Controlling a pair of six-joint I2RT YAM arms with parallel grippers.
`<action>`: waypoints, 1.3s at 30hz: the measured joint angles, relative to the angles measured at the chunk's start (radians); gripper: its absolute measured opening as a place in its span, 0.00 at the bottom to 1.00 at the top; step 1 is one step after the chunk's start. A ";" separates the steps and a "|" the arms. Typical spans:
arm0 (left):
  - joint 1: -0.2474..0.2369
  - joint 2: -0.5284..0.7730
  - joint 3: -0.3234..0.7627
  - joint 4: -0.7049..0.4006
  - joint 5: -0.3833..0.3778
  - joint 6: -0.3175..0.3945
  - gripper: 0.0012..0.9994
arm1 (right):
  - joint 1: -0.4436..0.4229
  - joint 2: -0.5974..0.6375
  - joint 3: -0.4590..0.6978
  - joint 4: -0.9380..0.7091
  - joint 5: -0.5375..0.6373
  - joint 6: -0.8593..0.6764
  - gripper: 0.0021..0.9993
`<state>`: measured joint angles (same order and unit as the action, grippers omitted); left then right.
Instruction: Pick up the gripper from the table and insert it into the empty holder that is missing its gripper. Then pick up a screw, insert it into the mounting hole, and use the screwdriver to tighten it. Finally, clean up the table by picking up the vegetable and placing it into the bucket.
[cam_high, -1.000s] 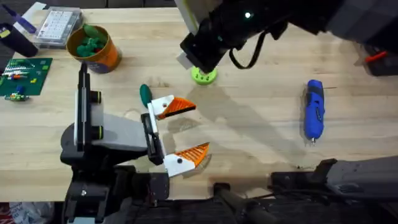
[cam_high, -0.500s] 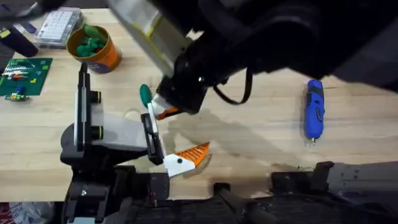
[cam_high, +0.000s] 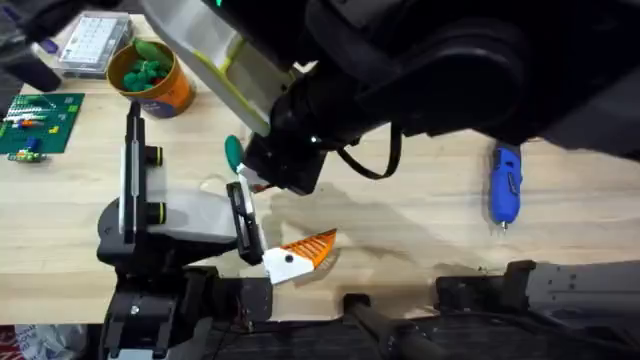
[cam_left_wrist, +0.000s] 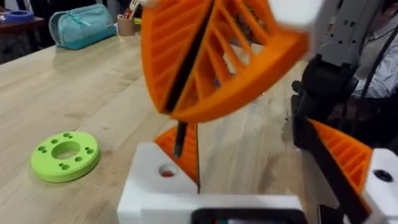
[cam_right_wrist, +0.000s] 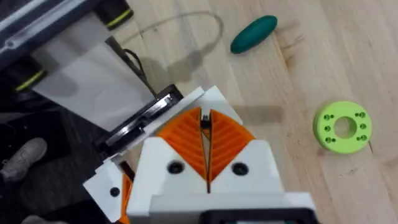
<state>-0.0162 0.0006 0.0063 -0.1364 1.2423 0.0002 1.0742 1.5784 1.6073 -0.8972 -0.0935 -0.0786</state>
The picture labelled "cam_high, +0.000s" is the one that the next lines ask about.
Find black rail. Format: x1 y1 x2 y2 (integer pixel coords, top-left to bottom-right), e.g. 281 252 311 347
199 294 640 360

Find green board with toy blocks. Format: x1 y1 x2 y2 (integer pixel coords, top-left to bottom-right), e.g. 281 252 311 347
0 91 87 164

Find left gripper, white and black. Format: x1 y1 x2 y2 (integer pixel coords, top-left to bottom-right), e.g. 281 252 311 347
96 144 338 286

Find white plastic bag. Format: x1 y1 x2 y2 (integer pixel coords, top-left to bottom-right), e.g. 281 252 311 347
0 323 90 360

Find black upright wrist plate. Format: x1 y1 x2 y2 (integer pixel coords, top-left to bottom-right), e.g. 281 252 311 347
118 100 148 247

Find orange tub with green toys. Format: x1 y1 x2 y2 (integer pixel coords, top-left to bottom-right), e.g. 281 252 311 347
105 38 198 121

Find clear plastic parts box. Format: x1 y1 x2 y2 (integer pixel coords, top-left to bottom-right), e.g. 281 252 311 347
56 10 134 82

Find dark bulky object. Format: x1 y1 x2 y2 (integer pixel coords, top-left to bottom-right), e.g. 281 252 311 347
0 0 122 95

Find blue electric screwdriver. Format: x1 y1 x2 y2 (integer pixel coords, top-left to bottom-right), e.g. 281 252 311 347
486 143 525 233

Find black cable loop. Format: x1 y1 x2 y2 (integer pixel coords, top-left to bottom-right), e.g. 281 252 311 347
335 122 404 182

